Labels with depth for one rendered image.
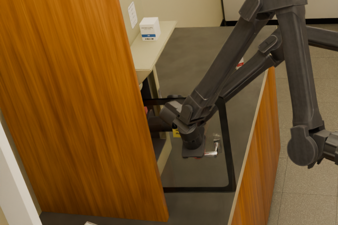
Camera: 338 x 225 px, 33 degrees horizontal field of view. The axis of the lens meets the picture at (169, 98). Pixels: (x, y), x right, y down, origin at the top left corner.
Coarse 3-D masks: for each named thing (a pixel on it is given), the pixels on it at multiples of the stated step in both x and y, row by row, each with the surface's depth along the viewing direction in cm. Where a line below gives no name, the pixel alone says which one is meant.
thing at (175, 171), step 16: (224, 112) 178; (160, 128) 186; (208, 128) 182; (224, 128) 181; (160, 144) 189; (176, 144) 188; (208, 144) 186; (224, 144) 185; (160, 160) 194; (176, 160) 192; (192, 160) 191; (208, 160) 190; (224, 160) 189; (160, 176) 198; (176, 176) 197; (192, 176) 195; (208, 176) 194; (224, 176) 193; (176, 192) 201; (192, 192) 200; (208, 192) 198; (224, 192) 197
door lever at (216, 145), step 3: (213, 144) 185; (216, 144) 185; (219, 144) 185; (213, 147) 186; (216, 147) 184; (219, 147) 186; (216, 150) 183; (207, 153) 182; (210, 153) 182; (213, 153) 182; (216, 153) 181; (204, 156) 183; (207, 156) 182; (210, 156) 182; (213, 156) 182; (216, 156) 181
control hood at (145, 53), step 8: (160, 24) 196; (168, 24) 195; (176, 24) 195; (168, 32) 190; (136, 40) 189; (160, 40) 186; (136, 48) 184; (144, 48) 183; (152, 48) 182; (160, 48) 181; (136, 56) 180; (144, 56) 179; (152, 56) 178; (136, 64) 175; (144, 64) 175; (152, 64) 174; (136, 72) 173; (144, 72) 173
